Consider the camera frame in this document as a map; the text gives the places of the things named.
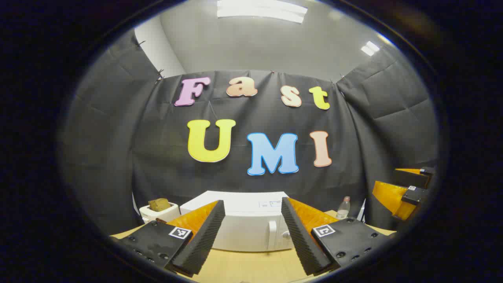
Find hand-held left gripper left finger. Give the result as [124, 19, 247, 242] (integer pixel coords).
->
[111, 200, 226, 277]

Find long ceiling light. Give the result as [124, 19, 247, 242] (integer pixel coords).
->
[217, 0, 308, 24]

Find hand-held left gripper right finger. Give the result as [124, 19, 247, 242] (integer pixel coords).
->
[281, 197, 395, 276]

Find small ceiling light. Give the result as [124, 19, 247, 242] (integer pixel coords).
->
[361, 40, 380, 57]

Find white microwave oven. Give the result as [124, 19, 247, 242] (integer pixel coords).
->
[180, 191, 293, 253]

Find white toaster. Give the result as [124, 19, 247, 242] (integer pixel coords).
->
[139, 201, 181, 224]

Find clear plastic bottle red label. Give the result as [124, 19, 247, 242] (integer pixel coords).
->
[336, 196, 351, 220]

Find brown bread slice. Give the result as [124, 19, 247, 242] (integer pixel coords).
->
[148, 198, 171, 212]

